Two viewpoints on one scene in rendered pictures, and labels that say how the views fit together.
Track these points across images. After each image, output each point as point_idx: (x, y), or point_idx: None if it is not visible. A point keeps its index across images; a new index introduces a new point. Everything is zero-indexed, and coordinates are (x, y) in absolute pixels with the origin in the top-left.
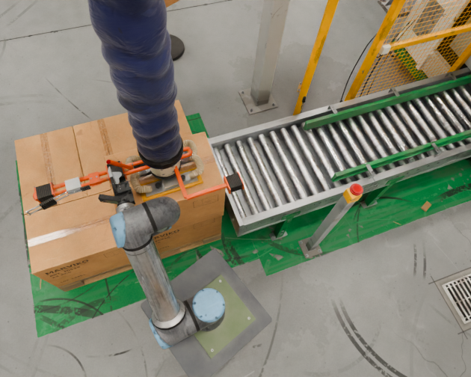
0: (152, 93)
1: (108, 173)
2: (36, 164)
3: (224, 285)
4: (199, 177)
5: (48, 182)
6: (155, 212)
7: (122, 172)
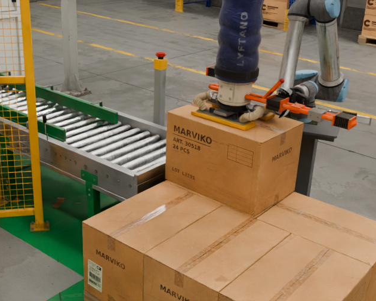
0: None
1: (287, 88)
2: (310, 292)
3: None
4: None
5: (316, 268)
6: None
7: (274, 97)
